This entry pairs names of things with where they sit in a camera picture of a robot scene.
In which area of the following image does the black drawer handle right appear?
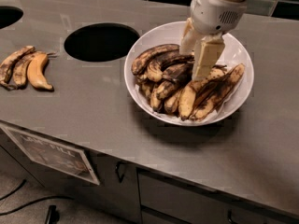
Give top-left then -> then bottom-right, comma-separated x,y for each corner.
227,210 -> 238,224

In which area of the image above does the small banana lower left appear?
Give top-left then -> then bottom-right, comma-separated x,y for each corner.
149,84 -> 162,112

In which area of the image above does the white bowl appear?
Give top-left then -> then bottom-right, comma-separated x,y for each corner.
124,21 -> 254,126

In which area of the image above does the yellow banana bowl bottom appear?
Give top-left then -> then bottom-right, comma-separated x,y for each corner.
164,88 -> 182,115

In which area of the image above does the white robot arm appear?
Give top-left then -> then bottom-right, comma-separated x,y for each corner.
179,0 -> 247,81

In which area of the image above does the black floor cable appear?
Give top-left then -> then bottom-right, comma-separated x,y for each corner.
0,195 -> 74,217
0,178 -> 27,202

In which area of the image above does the yellow spotted banana long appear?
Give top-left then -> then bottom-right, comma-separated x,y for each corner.
178,67 -> 227,120

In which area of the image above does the dark banana on counter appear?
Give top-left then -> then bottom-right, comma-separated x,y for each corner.
0,46 -> 36,91

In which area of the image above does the black cabinet handle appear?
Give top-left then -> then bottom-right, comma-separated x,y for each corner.
115,161 -> 126,183

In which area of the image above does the blackened banana second row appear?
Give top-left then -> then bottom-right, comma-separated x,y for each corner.
147,50 -> 194,82

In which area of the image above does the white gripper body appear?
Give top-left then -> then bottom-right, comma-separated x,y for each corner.
190,0 -> 247,35

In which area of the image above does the landfill sign on cabinet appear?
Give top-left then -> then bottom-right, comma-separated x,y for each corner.
1,125 -> 100,185

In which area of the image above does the yellow banana on counter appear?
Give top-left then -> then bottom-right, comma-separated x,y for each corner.
27,53 -> 54,91

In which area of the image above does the spotted middle banana on counter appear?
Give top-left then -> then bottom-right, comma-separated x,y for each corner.
12,51 -> 41,89

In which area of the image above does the brown banana right edge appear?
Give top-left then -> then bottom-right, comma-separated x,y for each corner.
189,63 -> 245,121

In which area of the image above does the dark spotted banana top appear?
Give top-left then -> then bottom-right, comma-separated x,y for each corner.
131,44 -> 179,76

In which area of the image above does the black object on floor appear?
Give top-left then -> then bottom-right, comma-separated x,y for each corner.
45,205 -> 60,224

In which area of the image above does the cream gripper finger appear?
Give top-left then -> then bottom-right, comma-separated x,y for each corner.
179,18 -> 204,56
192,33 -> 225,81

